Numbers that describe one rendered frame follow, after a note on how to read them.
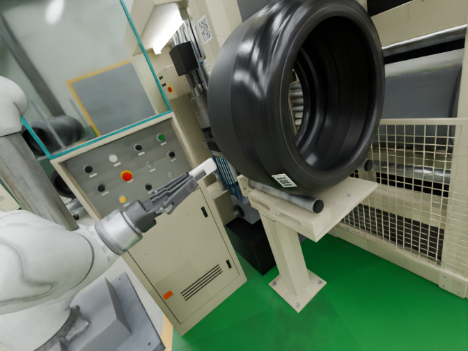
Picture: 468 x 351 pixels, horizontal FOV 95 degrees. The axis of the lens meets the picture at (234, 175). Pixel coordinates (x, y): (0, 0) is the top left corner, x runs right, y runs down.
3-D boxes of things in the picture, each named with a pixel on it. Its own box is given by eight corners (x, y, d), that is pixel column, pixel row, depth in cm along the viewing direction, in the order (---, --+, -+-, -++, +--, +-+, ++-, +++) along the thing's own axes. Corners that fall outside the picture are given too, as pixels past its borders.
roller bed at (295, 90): (296, 138, 124) (285, 86, 112) (313, 128, 130) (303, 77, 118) (326, 141, 108) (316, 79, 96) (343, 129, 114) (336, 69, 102)
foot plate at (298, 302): (268, 285, 149) (267, 283, 148) (295, 260, 159) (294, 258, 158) (298, 313, 127) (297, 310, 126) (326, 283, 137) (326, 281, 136)
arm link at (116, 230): (95, 216, 49) (119, 200, 51) (121, 242, 53) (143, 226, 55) (94, 233, 41) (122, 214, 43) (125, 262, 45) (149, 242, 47)
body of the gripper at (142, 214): (123, 216, 44) (162, 189, 47) (120, 203, 51) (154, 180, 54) (145, 240, 47) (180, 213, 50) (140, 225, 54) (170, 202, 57)
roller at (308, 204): (253, 174, 94) (258, 180, 97) (246, 182, 93) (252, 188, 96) (321, 197, 65) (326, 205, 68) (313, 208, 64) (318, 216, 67)
